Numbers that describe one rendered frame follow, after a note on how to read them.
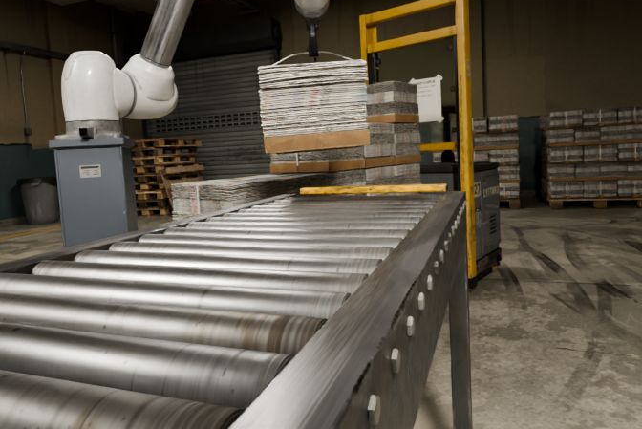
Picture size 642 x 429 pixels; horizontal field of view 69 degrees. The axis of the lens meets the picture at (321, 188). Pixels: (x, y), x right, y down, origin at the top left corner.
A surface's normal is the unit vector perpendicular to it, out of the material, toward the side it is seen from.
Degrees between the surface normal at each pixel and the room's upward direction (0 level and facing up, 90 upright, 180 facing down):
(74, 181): 90
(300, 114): 101
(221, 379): 50
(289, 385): 0
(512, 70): 90
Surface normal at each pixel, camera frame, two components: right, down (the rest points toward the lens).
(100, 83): 0.76, -0.01
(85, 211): 0.23, 0.07
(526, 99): -0.34, 0.09
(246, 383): -0.29, -0.58
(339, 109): 0.02, 0.26
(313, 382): -0.05, -1.00
